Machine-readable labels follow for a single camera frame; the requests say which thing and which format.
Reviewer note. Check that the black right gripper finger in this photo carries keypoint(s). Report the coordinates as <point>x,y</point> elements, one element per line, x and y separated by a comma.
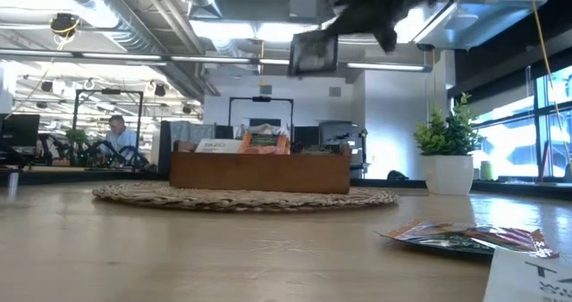
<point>388,38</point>
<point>342,27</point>

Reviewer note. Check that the dark purple tea packet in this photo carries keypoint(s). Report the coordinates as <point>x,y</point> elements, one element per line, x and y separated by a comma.
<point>317,150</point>
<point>313,54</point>

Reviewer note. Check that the white orange Tazo tea packet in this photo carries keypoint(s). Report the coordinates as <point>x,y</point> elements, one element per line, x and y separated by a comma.
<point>527,279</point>
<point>219,146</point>

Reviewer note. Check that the black background robot arm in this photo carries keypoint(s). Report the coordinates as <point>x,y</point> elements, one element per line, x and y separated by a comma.
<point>129,156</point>
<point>100,152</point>

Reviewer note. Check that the brown wooden tea box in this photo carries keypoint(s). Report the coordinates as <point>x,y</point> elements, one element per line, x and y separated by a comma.
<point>259,174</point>

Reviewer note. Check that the black background monitor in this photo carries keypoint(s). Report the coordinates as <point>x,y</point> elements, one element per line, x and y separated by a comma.
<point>20,132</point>
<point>223,131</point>
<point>306,134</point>

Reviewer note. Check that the beige draped cloth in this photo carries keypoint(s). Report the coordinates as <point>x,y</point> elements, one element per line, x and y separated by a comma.
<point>263,128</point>

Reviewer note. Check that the long ceiling light bar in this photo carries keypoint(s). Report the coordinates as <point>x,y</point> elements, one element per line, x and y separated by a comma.
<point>210,59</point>

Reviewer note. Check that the black dome object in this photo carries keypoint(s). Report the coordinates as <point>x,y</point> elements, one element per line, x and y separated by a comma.
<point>397,175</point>

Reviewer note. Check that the green plant in white pot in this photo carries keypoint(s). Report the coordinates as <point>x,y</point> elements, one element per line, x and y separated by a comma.
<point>447,174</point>

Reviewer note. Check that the green cylinder on sill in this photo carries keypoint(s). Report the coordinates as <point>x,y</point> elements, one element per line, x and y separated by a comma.
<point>487,171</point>

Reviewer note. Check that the grey partition screen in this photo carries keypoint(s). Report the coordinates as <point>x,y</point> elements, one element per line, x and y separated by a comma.
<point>187,132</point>

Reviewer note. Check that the black ceiling spotlight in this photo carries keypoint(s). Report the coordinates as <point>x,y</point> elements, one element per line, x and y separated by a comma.
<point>160,89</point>

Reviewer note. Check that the round woven placemat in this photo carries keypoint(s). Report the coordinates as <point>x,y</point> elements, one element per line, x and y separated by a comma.
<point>179,197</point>

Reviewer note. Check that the person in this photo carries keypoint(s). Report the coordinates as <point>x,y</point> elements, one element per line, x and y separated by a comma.
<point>120,139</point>

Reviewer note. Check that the black yellow ceiling reel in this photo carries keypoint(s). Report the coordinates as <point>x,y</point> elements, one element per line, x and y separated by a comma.
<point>64,23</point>

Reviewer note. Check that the small background plant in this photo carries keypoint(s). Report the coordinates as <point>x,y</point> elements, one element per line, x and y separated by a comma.
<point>77,136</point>

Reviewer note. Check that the grey wall vent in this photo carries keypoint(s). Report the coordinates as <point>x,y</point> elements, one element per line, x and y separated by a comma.
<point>335,92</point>
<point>266,89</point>

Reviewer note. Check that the black background rig frame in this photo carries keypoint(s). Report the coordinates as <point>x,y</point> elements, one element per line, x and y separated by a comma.
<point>111,91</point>
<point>261,98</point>

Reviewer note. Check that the black aluminium table frame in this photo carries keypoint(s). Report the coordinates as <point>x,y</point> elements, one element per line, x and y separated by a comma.
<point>89,175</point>

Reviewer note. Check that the silver metal post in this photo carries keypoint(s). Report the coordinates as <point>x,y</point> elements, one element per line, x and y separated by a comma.
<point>13,183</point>

